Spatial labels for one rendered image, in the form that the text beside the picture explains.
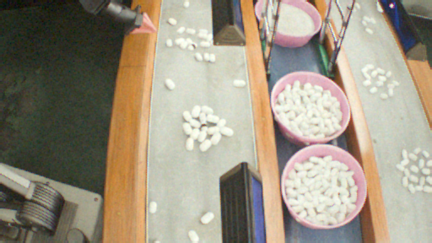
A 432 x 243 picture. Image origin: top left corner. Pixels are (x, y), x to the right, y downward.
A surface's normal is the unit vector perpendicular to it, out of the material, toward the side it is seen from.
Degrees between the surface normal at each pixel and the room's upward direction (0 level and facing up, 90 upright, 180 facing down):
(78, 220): 0
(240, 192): 58
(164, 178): 0
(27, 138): 0
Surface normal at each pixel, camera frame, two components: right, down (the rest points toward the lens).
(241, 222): -0.82, -0.31
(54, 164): 0.05, -0.57
